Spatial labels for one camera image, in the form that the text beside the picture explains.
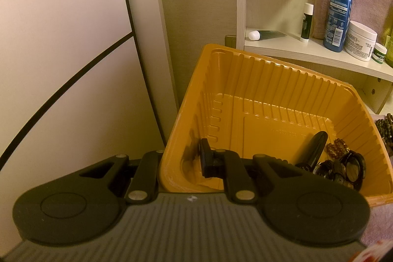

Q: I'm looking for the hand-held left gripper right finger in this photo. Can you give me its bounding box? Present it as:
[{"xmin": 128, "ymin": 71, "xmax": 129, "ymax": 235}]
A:
[{"xmin": 198, "ymin": 138, "xmax": 298, "ymax": 204}]

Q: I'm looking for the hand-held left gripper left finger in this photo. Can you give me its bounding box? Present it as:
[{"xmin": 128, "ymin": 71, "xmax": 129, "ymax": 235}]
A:
[{"xmin": 78, "ymin": 150, "xmax": 166, "ymax": 204}]

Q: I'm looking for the orange ribbed plastic tray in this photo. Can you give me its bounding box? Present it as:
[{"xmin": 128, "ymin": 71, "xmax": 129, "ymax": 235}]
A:
[{"xmin": 158, "ymin": 43, "xmax": 393, "ymax": 208}]

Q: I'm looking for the black cylindrical case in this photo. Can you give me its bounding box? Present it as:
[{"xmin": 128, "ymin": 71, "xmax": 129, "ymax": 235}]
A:
[{"xmin": 296, "ymin": 131, "xmax": 328, "ymax": 172}]

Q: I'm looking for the dark amber bangle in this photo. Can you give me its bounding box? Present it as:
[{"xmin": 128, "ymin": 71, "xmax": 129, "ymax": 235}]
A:
[{"xmin": 313, "ymin": 161, "xmax": 338, "ymax": 182}]

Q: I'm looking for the brown bead bracelet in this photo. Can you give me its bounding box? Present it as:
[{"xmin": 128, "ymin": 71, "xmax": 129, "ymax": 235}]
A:
[{"xmin": 326, "ymin": 138, "xmax": 349, "ymax": 158}]

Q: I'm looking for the round black compact mirror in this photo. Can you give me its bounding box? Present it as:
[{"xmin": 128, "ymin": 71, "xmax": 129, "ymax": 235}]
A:
[{"xmin": 333, "ymin": 150, "xmax": 367, "ymax": 191}]

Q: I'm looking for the dark bead necklace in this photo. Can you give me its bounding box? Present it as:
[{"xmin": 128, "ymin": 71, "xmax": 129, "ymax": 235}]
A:
[{"xmin": 375, "ymin": 114, "xmax": 393, "ymax": 155}]

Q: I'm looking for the cream wooden shelf unit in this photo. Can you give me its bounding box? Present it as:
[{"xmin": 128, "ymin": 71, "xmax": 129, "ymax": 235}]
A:
[{"xmin": 235, "ymin": 0, "xmax": 393, "ymax": 115}]

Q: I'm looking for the small dark green tube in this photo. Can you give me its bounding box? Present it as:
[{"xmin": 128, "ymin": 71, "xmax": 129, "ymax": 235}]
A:
[{"xmin": 248, "ymin": 30, "xmax": 287, "ymax": 41}]

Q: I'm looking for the white-capped lip balm stick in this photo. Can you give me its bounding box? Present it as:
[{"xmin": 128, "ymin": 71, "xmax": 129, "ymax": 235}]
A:
[{"xmin": 300, "ymin": 3, "xmax": 314, "ymax": 43}]

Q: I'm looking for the pink fluffy mat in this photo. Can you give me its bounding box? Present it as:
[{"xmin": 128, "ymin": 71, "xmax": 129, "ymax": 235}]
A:
[{"xmin": 365, "ymin": 115, "xmax": 393, "ymax": 253}]

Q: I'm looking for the blue spray bottle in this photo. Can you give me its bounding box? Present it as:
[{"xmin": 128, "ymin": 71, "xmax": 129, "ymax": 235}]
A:
[{"xmin": 323, "ymin": 0, "xmax": 353, "ymax": 52}]

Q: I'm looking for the white cream jar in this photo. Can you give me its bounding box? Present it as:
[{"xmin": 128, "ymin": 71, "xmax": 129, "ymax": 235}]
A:
[{"xmin": 344, "ymin": 20, "xmax": 378, "ymax": 62}]

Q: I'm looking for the small green-label jar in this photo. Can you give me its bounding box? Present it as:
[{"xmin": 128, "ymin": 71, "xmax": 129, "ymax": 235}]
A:
[{"xmin": 372, "ymin": 43, "xmax": 389, "ymax": 65}]

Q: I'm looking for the green liquid bottle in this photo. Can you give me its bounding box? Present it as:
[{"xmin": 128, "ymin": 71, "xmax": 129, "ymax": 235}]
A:
[{"xmin": 385, "ymin": 26, "xmax": 393, "ymax": 68}]

